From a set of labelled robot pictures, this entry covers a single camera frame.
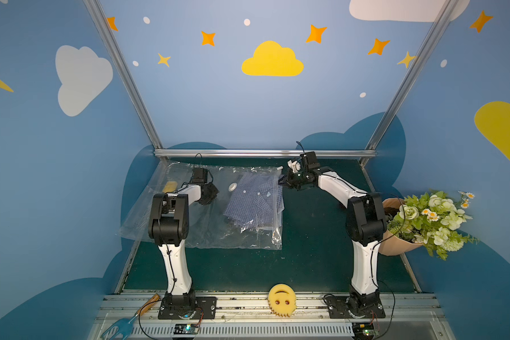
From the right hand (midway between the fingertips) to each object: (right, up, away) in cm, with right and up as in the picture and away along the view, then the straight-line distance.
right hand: (280, 179), depth 97 cm
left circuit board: (-35, -52, -25) cm, 67 cm away
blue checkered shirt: (-11, -10, -1) cm, 15 cm away
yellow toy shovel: (-56, -4, +11) cm, 57 cm away
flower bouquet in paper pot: (+45, -13, -30) cm, 55 cm away
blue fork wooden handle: (-55, -49, -28) cm, 79 cm away
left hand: (-30, -6, +8) cm, 32 cm away
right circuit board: (+26, -52, -26) cm, 64 cm away
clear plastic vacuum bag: (-33, -22, -2) cm, 39 cm away
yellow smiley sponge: (-2, -43, -23) cm, 49 cm away
